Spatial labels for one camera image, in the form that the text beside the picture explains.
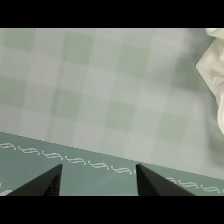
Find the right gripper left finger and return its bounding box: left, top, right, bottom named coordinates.
left=8, top=163, right=63, bottom=197

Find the white shirt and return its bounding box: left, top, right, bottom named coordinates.
left=195, top=28, right=224, bottom=137

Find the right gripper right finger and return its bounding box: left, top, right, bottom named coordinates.
left=135, top=162, right=195, bottom=197

